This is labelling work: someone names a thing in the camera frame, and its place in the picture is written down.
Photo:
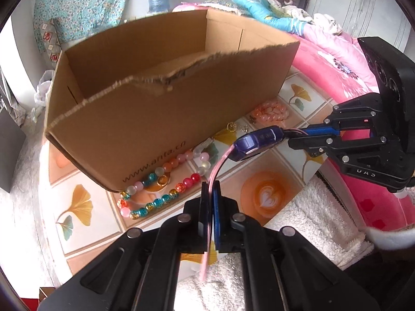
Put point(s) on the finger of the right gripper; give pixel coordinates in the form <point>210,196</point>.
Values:
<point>327,130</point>
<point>321,143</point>

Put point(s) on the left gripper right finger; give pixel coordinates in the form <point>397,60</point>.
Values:
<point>279,272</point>

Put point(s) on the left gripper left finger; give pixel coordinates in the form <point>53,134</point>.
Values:
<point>139,270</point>

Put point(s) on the purple pink strap watch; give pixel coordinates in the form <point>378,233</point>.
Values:
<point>246,146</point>

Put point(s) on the white fluffy towel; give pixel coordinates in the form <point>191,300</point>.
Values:
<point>314,214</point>

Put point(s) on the red gift bag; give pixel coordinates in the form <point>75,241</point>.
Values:
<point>33,303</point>

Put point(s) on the turquoise pillow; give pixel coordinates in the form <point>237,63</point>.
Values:
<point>261,10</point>

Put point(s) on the brown cardboard box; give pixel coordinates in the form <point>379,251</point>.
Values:
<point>128,99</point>

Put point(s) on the dark grey cabinet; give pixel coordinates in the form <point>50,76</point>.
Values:
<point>11,141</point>

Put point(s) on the white plastic bag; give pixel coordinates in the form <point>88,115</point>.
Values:
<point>42,93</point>

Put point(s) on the patterned hanging cloth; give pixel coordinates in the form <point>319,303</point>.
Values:
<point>51,42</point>

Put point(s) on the floral blue curtain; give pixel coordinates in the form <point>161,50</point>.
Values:
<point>74,19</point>

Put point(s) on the gold ring charm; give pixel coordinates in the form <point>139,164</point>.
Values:
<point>232,126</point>

